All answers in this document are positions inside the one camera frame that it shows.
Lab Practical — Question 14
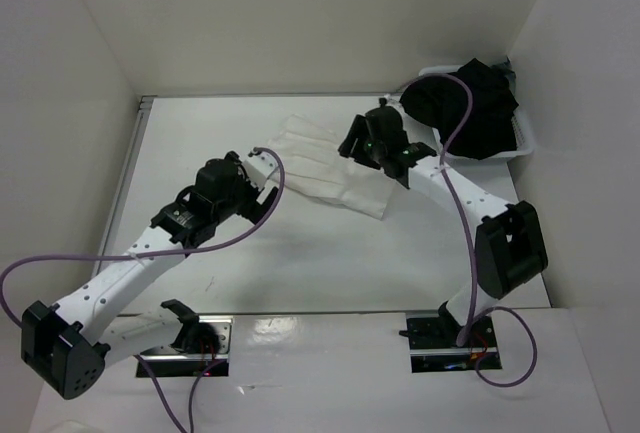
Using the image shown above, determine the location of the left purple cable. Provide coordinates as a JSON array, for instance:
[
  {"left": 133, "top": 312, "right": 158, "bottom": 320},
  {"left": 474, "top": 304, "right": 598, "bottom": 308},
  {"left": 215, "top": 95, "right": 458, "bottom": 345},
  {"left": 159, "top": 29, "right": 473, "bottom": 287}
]
[{"left": 0, "top": 146, "right": 286, "bottom": 433}]

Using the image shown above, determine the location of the white plastic basket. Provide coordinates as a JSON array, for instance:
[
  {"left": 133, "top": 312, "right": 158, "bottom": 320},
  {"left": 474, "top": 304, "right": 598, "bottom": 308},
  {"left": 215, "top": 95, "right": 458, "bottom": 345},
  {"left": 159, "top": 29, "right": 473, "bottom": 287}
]
[{"left": 418, "top": 65, "right": 536, "bottom": 163}]

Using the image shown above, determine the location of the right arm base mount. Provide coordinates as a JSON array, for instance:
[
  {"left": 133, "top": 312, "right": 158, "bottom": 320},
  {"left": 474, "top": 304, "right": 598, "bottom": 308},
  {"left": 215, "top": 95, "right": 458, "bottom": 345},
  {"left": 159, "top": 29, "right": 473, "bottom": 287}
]
[{"left": 398, "top": 313, "right": 502, "bottom": 373}]

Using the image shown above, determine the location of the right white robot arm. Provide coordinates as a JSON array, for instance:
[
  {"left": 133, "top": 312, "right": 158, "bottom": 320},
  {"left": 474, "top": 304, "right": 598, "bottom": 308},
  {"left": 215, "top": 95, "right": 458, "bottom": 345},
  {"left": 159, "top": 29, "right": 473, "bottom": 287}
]
[{"left": 338, "top": 106, "right": 549, "bottom": 346}]

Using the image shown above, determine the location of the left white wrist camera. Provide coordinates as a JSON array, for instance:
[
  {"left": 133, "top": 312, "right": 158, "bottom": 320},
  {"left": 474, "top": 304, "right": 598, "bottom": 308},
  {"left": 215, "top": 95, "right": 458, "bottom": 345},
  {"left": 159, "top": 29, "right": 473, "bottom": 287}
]
[{"left": 242, "top": 152, "right": 279, "bottom": 189}]

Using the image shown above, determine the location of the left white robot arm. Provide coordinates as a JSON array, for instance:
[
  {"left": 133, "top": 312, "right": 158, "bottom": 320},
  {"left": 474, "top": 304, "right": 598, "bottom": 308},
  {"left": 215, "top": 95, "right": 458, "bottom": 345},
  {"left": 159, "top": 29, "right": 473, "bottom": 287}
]
[{"left": 20, "top": 148, "right": 284, "bottom": 400}]

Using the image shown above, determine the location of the purple cable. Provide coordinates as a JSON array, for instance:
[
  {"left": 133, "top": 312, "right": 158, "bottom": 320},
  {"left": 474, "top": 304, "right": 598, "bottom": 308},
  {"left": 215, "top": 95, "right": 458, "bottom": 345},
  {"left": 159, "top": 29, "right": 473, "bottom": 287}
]
[
  {"left": 0, "top": 146, "right": 286, "bottom": 433},
  {"left": 394, "top": 72, "right": 539, "bottom": 387}
]

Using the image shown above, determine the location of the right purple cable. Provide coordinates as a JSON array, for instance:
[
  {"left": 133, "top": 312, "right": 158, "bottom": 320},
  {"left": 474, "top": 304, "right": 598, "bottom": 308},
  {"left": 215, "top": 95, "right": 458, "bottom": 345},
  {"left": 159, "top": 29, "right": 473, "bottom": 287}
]
[{"left": 394, "top": 72, "right": 539, "bottom": 387}]

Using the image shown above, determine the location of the white skirt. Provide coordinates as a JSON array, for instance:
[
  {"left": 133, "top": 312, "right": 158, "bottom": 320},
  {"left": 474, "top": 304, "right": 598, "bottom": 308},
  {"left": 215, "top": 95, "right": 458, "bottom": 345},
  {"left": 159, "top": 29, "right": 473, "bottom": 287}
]
[{"left": 268, "top": 115, "right": 394, "bottom": 220}]

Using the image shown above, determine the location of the grey garment in basket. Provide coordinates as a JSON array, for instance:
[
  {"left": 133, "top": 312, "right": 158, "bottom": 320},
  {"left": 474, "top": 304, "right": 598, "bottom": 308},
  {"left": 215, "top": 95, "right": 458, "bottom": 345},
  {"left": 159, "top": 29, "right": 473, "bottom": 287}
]
[{"left": 492, "top": 57, "right": 517, "bottom": 93}]

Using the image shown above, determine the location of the black skirt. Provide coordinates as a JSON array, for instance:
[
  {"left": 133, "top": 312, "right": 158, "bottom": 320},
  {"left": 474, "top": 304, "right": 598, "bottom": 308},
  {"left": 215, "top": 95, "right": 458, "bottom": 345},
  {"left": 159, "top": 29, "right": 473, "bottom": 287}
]
[{"left": 400, "top": 58, "right": 519, "bottom": 160}]

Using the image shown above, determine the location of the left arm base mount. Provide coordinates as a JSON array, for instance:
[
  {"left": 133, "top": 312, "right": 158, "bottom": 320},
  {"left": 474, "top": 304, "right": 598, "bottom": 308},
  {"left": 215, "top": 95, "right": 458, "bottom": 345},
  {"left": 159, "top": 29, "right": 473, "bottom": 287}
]
[{"left": 141, "top": 315, "right": 234, "bottom": 379}]

